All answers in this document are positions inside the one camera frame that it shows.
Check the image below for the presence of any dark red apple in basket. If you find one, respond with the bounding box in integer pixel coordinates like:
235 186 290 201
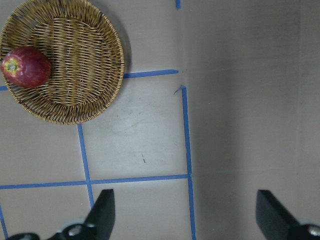
0 46 52 88

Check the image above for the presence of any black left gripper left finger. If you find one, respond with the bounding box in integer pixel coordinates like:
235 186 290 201
84 189 116 240

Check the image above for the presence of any brown wicker basket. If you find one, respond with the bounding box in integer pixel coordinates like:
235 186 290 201
0 0 125 125

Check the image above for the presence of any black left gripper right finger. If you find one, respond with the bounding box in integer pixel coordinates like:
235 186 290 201
255 189 320 240

